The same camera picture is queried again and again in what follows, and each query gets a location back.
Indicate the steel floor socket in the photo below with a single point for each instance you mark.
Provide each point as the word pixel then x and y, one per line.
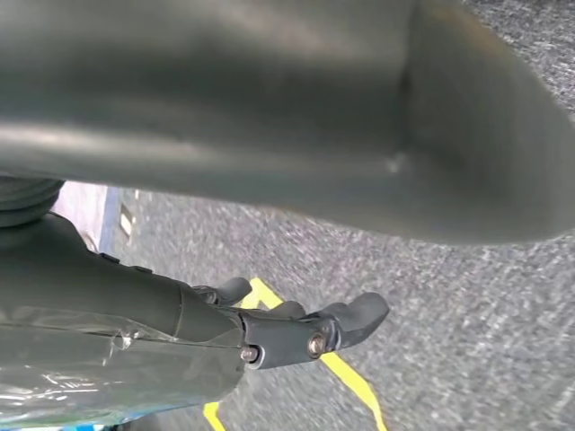
pixel 125 221

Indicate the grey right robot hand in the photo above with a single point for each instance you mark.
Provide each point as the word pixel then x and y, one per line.
pixel 269 107

